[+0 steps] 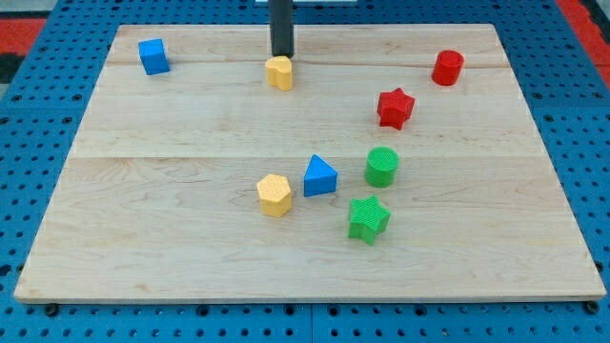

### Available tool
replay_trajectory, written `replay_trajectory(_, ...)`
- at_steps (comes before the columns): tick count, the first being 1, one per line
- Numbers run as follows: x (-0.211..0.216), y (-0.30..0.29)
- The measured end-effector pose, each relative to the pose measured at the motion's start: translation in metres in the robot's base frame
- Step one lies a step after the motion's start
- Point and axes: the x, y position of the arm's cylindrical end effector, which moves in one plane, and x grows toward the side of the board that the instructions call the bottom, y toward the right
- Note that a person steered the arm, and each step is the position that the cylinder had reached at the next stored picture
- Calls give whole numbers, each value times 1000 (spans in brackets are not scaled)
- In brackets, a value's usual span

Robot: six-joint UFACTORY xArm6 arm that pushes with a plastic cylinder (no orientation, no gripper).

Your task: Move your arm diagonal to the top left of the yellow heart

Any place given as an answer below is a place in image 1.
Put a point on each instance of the yellow hexagon block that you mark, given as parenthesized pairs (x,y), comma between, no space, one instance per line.
(275,195)

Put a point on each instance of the green cylinder block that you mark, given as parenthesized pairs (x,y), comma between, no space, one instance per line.
(381,167)

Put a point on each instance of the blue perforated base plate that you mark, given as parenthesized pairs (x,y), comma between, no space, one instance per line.
(46,98)

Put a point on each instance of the red cylinder block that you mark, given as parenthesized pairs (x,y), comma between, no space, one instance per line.
(447,67)

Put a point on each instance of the yellow heart block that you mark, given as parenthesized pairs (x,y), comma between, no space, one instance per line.
(279,72)

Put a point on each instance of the red star block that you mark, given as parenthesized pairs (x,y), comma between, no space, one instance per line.
(394,108)

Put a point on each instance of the green star block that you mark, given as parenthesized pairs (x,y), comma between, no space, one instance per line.
(367,219)

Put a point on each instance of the light wooden board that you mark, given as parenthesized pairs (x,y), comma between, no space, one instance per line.
(157,202)

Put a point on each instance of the blue triangle block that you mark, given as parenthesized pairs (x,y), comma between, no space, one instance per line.
(319,178)

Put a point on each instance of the blue cube block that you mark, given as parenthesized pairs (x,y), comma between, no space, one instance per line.
(153,57)

